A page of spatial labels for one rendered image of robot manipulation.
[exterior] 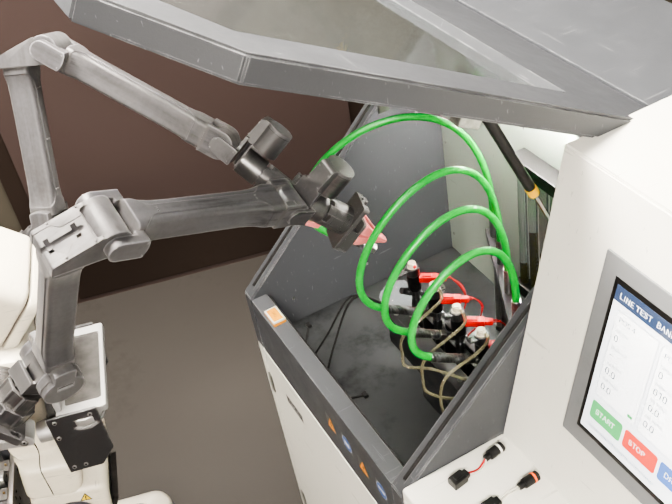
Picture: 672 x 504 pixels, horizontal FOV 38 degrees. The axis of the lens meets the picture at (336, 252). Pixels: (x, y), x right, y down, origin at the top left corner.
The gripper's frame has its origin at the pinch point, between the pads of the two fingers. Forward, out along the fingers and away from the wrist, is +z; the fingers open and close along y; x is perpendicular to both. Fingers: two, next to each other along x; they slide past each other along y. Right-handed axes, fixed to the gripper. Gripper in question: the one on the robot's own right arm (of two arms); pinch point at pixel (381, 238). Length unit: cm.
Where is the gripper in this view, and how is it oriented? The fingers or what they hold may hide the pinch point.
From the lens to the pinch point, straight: 187.8
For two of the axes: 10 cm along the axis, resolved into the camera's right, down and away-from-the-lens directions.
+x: -2.2, -5.8, 7.8
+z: 7.9, 3.6, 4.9
